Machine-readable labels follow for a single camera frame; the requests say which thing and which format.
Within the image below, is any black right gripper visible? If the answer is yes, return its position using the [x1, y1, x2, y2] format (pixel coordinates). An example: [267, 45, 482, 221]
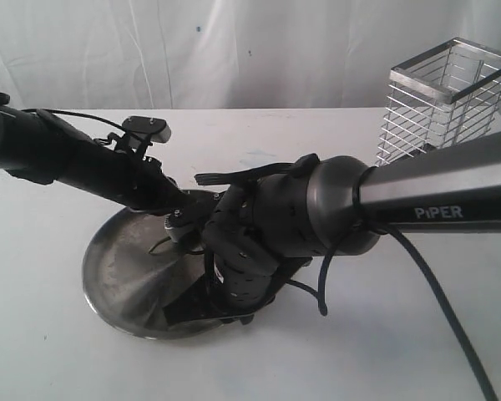
[161, 266, 293, 329]

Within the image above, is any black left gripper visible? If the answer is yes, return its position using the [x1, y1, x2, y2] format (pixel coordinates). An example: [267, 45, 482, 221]
[112, 157, 197, 216]

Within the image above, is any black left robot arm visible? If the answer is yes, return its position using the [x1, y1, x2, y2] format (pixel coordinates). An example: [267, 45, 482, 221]
[0, 92, 195, 215]

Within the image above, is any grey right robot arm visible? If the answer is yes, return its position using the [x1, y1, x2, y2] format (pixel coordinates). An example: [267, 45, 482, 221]
[164, 132, 501, 326]

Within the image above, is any round steel plate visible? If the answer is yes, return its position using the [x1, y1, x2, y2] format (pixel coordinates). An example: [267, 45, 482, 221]
[81, 188, 276, 338]

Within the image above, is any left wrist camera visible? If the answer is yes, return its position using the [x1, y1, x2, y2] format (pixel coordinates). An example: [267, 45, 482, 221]
[115, 116, 172, 160]

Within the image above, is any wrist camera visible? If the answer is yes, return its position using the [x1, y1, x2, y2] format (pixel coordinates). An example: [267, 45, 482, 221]
[115, 116, 172, 160]
[164, 203, 211, 243]

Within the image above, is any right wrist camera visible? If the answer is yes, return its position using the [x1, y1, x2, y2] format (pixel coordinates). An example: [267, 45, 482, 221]
[164, 203, 211, 243]

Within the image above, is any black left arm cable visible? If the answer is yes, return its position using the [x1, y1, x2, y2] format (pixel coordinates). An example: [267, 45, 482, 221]
[20, 107, 126, 145]

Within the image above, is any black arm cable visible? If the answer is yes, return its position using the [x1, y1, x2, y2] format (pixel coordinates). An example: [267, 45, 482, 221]
[20, 107, 126, 145]
[195, 160, 501, 401]

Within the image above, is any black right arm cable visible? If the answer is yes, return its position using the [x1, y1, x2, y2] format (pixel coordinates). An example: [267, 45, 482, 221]
[195, 160, 501, 401]

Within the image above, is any chrome wire utensil holder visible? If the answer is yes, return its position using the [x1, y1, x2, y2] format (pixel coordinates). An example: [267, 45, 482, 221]
[376, 37, 501, 166]

